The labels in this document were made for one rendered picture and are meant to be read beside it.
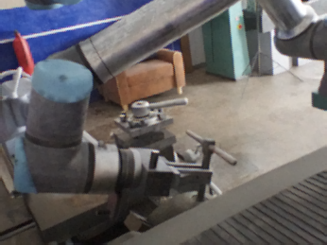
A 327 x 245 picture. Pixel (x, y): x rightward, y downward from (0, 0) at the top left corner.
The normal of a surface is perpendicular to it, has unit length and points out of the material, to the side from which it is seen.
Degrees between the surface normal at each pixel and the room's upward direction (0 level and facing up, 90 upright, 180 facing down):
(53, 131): 89
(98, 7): 90
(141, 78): 90
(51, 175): 94
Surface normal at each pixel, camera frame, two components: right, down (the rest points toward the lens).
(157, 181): 0.35, 0.23
